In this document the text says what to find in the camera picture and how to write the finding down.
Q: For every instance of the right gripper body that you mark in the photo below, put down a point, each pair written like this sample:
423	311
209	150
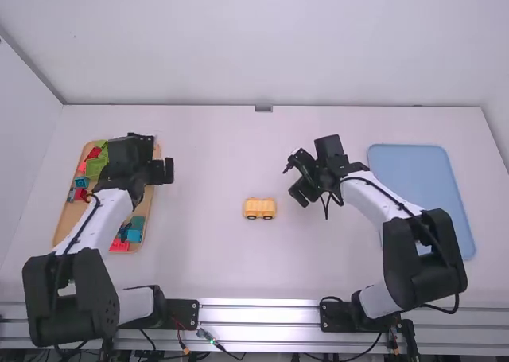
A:
305	191

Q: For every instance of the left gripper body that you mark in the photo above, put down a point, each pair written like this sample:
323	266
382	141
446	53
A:
144	149

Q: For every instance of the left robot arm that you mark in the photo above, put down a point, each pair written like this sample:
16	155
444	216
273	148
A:
103	215

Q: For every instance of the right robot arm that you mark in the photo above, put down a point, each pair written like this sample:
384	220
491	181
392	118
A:
370	203

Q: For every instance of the green toy brick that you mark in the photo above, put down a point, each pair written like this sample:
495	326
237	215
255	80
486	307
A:
95	168
101	147

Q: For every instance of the yellow toy car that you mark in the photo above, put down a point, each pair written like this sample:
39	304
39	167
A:
258	207

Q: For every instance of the red toy brick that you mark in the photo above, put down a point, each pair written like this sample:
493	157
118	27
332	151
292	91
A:
93	153
119	245
81	195
82	165

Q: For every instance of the blue toy brick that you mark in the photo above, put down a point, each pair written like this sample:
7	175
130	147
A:
81	182
135	235

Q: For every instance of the dark teal toy brick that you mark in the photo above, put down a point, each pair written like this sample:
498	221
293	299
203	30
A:
137	221

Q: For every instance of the grey toy brick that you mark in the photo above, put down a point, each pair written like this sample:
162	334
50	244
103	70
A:
71	196

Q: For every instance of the tan tray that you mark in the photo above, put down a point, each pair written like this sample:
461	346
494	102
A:
67	223

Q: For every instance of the blue mat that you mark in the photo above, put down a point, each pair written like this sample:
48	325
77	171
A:
417	179

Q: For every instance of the silver rails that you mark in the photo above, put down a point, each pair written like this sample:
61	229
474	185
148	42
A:
258	318

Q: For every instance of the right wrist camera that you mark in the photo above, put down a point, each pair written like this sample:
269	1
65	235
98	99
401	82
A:
302	161

